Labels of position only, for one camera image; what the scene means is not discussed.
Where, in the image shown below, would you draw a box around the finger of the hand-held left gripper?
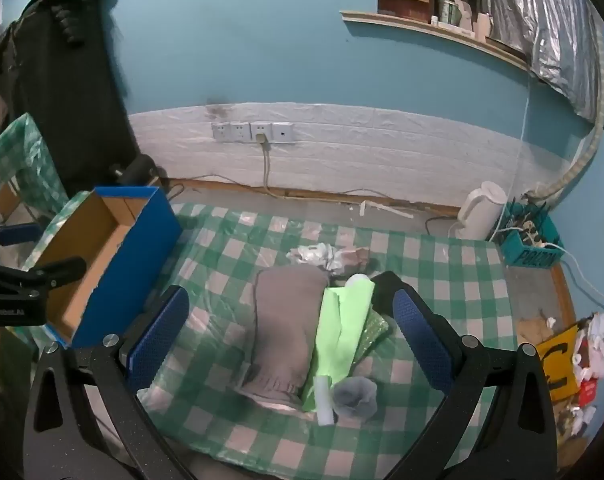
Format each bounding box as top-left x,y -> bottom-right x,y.
0,256 -> 89,302
0,219 -> 45,261

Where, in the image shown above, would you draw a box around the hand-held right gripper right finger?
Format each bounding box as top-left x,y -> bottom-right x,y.
371,271 -> 557,480

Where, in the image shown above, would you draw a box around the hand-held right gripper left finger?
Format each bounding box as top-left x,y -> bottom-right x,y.
22,284 -> 203,480

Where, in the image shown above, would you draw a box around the light green cloth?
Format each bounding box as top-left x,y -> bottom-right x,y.
302,280 -> 377,413

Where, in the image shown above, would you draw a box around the grey sock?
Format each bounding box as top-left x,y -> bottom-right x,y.
332,377 -> 379,422

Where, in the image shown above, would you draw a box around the blue cardboard box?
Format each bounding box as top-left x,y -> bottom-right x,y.
34,186 -> 183,350

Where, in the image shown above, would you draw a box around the grey cloth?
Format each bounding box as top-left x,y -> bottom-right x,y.
234,266 -> 330,408

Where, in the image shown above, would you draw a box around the green checked tablecloth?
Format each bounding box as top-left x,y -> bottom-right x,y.
22,195 -> 507,478

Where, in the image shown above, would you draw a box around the green checked plastic cover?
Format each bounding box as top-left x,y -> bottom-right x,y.
0,112 -> 72,223

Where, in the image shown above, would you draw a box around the white rolled sock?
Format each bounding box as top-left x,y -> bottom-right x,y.
314,375 -> 339,427

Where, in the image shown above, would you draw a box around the white plastic strip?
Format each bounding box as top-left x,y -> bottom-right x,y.
359,200 -> 413,219

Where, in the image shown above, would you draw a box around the black hair dryer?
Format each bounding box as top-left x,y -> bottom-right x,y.
111,154 -> 159,187

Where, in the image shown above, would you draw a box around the teal plastic basket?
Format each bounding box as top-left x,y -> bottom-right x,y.
492,199 -> 565,269

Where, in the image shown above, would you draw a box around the black hanging clothes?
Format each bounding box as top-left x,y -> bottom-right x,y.
0,0 -> 139,197

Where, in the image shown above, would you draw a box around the white electric kettle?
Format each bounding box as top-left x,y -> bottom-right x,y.
456,181 -> 508,241

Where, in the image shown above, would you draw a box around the yellow sign board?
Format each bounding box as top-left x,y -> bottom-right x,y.
536,324 -> 583,404

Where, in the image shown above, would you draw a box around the white plastic bag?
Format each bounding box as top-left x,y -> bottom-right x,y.
573,311 -> 604,382

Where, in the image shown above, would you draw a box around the wooden window sill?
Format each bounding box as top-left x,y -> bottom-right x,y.
340,9 -> 532,75

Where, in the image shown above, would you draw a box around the green tin can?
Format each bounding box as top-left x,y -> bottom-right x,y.
438,0 -> 461,27

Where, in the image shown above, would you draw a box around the silver foil curtain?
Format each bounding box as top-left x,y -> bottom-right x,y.
479,0 -> 604,122

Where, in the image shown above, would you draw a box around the white power cable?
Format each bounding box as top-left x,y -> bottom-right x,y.
544,242 -> 604,313

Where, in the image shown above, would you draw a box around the beige plug with cable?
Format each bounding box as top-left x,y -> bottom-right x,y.
254,132 -> 303,202

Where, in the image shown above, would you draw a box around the corrugated grey hose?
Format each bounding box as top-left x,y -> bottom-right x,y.
529,25 -> 604,202

